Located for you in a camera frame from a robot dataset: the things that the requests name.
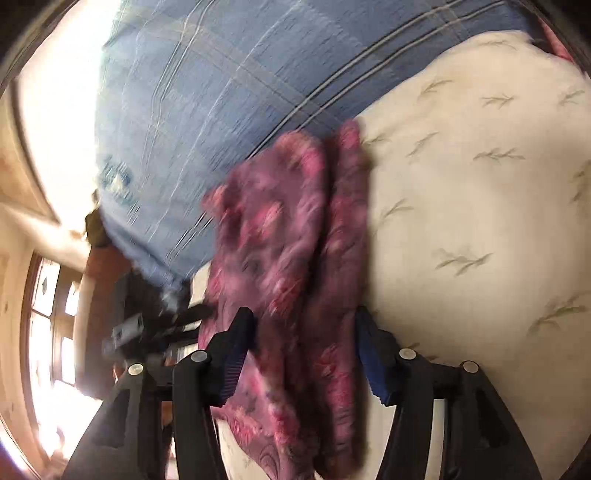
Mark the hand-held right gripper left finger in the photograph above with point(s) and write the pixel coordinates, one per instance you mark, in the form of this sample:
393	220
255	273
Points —
238	341

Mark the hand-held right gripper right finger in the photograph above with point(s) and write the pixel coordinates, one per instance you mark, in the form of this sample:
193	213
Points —
371	355

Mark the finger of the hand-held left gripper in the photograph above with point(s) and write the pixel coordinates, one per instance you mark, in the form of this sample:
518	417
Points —
194	316

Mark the pink patterned garment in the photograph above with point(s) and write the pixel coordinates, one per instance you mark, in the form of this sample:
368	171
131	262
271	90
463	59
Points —
277	240

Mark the window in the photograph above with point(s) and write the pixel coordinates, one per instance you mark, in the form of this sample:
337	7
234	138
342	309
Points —
51	323

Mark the white leaf-print bedsheet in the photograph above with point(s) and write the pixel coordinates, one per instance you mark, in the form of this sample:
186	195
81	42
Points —
475	207

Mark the blue plaid blanket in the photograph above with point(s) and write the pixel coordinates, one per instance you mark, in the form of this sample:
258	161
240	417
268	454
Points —
221	115

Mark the pink cloth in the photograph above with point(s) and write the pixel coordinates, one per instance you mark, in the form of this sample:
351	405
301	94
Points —
554	39

